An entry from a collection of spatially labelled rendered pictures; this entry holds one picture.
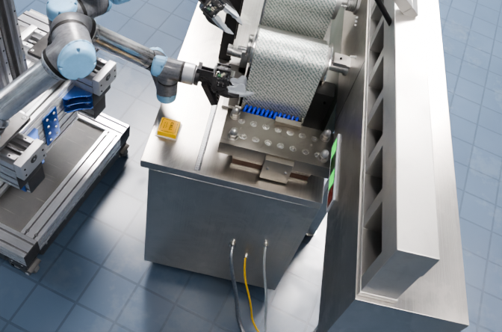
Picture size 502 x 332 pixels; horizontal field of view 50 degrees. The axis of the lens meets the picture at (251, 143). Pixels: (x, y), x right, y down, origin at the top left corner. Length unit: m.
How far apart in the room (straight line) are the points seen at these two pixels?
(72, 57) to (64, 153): 1.17
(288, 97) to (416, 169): 0.86
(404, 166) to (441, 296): 0.31
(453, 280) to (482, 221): 2.13
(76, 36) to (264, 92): 0.65
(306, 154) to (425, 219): 0.87
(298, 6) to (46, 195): 1.47
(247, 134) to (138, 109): 1.46
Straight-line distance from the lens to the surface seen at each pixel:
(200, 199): 2.04
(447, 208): 1.40
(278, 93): 1.89
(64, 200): 2.66
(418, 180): 1.12
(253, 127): 1.89
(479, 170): 3.65
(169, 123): 2.00
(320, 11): 1.95
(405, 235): 1.04
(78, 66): 1.72
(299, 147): 1.88
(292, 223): 2.07
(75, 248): 2.77
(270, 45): 1.79
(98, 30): 1.88
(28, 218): 2.64
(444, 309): 1.27
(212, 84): 1.87
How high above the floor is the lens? 2.47
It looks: 51 degrees down
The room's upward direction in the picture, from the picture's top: 16 degrees clockwise
